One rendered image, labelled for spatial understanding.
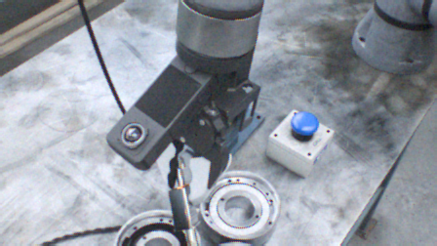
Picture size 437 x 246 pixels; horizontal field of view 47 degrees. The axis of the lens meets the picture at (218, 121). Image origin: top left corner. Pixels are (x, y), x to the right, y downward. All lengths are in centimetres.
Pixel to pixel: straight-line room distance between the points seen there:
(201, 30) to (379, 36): 55
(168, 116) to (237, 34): 10
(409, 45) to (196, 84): 55
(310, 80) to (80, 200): 44
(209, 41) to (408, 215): 143
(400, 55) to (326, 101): 16
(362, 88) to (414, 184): 101
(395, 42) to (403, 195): 98
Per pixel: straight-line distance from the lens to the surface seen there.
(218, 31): 43
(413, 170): 192
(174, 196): 58
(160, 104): 46
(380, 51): 94
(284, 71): 90
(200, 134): 50
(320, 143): 74
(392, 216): 177
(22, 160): 78
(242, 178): 69
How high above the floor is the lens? 139
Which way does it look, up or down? 47 degrees down
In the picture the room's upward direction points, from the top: 4 degrees clockwise
